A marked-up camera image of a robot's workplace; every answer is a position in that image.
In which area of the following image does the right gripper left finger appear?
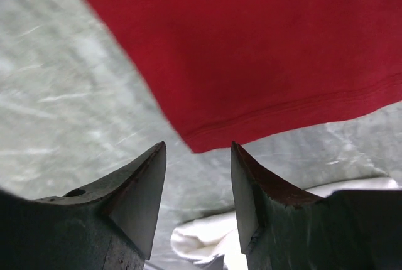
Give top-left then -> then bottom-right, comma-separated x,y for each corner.
1,142 -> 166,269

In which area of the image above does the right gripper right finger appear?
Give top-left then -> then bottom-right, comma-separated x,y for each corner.
231,143 -> 401,269

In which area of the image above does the red t-shirt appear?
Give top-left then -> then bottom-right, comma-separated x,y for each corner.
86,0 -> 401,153

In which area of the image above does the white printed folded t-shirt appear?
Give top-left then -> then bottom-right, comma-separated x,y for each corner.
170,177 -> 401,270

